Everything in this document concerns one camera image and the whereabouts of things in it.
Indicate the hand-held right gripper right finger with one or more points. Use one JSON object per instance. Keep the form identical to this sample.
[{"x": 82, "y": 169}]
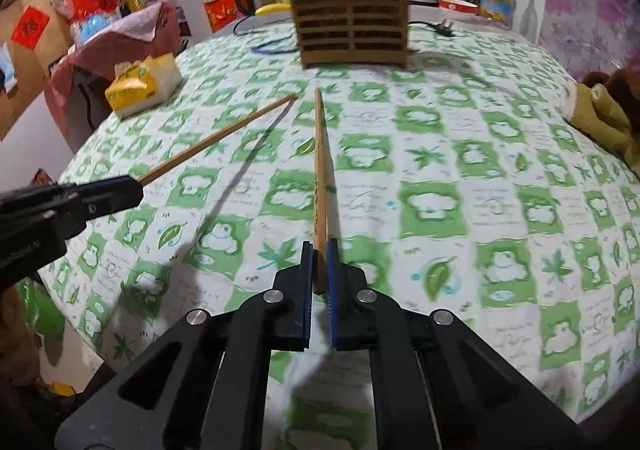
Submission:
[{"x": 335, "y": 310}]

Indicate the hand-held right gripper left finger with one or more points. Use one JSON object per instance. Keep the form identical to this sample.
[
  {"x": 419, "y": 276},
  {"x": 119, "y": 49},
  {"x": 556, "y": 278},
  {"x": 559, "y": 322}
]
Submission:
[{"x": 306, "y": 305}]

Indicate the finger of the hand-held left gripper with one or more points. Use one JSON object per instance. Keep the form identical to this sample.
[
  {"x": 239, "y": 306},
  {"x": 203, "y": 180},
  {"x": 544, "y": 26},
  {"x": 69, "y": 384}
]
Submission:
[
  {"x": 95, "y": 189},
  {"x": 112, "y": 205}
]

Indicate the plain bamboo chopstick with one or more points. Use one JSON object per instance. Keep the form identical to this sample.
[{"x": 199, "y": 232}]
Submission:
[{"x": 215, "y": 139}]

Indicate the red marked bamboo chopstick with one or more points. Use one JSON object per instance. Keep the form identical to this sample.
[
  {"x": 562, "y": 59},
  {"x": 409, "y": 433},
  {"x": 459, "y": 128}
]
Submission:
[{"x": 320, "y": 180}]

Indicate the red printed box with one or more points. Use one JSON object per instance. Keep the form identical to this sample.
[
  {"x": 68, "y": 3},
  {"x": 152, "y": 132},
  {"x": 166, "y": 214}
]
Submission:
[{"x": 41, "y": 178}]

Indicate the green plastic stool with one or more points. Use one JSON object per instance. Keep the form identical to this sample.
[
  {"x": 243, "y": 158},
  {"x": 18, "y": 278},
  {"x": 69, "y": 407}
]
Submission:
[{"x": 42, "y": 310}]

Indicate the yellow tissue pack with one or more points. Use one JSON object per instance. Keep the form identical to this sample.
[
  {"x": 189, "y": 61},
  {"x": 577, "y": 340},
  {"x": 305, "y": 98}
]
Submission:
[{"x": 145, "y": 87}]

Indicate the blue packet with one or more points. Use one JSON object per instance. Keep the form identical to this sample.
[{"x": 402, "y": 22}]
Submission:
[{"x": 94, "y": 27}]

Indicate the red diamond paper decoration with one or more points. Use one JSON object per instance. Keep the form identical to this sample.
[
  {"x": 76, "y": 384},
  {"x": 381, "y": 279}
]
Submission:
[{"x": 30, "y": 27}]

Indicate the red gift box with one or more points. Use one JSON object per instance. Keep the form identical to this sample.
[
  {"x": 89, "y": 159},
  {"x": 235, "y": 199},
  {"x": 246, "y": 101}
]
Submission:
[{"x": 220, "y": 12}]

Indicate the red white bowl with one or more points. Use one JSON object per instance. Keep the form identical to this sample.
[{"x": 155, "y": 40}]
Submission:
[{"x": 457, "y": 5}]

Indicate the brown yellow plush cloth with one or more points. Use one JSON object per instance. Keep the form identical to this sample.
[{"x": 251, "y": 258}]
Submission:
[{"x": 605, "y": 119}]

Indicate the white side cabinet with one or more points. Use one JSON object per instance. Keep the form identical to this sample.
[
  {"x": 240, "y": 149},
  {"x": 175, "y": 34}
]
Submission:
[{"x": 527, "y": 4}]

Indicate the pink floral foil cover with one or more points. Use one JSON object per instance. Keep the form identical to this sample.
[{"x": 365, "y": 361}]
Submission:
[{"x": 595, "y": 4}]

